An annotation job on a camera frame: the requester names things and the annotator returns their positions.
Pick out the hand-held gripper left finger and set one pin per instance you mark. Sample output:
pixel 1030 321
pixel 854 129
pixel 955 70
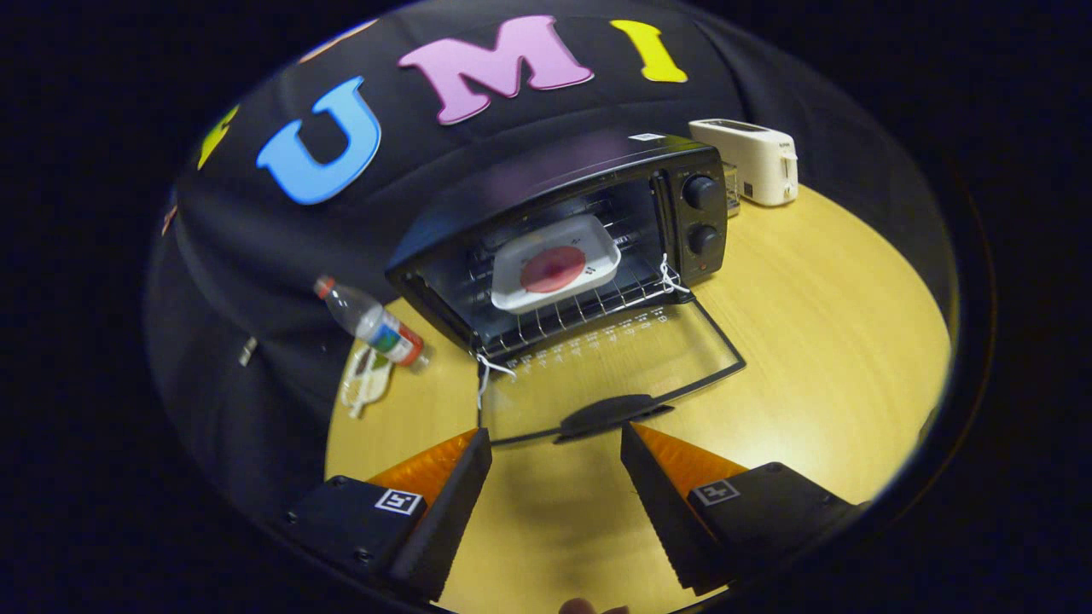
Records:
pixel 448 512

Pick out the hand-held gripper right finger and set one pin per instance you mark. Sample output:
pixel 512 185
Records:
pixel 661 512

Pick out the pink round ham slice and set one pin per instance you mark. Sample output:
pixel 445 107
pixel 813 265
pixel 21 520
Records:
pixel 553 269

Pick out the white square food plate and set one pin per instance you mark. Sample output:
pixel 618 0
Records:
pixel 529 247

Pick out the black toaster oven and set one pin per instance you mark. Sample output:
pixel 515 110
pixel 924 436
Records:
pixel 554 170

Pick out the white bread toaster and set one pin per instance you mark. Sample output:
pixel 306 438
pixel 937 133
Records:
pixel 751 162

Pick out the white plastic bag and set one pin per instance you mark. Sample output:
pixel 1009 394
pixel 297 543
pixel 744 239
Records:
pixel 367 379

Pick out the clear plastic water bottle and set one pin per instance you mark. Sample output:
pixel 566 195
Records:
pixel 375 324

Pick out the silver cloth clip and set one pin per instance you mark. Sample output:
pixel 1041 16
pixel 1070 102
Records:
pixel 248 351

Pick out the red cloth clip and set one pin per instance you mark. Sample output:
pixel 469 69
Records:
pixel 169 220

